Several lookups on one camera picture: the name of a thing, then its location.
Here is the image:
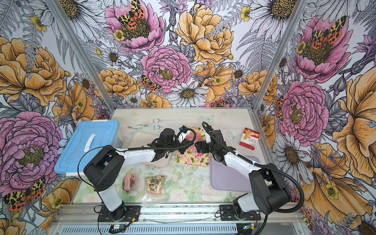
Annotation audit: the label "blue lidded storage box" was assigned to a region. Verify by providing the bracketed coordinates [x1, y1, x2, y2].
[54, 120, 124, 176]

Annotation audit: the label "aluminium front rail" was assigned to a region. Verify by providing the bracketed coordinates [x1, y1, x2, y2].
[52, 202, 306, 226]

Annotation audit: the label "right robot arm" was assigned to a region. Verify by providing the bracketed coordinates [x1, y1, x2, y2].
[195, 128, 299, 218]

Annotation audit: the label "red white small box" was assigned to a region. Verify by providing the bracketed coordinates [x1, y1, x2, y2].
[239, 128, 260, 150]

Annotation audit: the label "lavender plastic tray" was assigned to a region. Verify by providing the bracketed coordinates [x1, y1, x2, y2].
[210, 156, 252, 193]

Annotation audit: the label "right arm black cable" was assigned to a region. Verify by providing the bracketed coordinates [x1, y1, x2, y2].
[202, 121, 305, 213]

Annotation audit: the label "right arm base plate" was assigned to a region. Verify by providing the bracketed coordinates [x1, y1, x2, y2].
[219, 204, 261, 221]

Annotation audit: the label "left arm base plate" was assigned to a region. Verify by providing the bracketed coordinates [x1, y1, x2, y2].
[98, 205, 142, 223]

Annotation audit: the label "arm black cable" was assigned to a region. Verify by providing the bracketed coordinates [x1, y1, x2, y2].
[126, 128, 197, 152]
[202, 121, 305, 213]

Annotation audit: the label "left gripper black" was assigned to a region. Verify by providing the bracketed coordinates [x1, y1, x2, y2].
[165, 135, 194, 155]

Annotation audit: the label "metal scissors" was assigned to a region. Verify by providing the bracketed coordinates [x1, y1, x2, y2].
[128, 118, 161, 130]

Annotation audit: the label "bag of mixed snacks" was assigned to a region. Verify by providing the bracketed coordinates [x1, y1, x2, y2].
[142, 175, 168, 205]

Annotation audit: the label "ziploc bag pink cookies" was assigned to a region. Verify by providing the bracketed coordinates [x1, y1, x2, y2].
[186, 127, 206, 144]

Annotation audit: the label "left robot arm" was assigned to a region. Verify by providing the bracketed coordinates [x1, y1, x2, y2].
[83, 126, 196, 221]

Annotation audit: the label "beige plastic tray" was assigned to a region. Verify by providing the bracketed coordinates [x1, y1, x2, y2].
[122, 132, 171, 168]

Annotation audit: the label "bag of pink wafers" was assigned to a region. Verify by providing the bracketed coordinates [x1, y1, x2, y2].
[122, 173, 138, 193]

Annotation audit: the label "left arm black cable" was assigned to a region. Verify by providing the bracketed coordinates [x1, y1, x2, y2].
[126, 128, 197, 152]

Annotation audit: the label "yellow floral tray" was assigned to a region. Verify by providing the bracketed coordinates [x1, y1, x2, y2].
[175, 126, 210, 167]

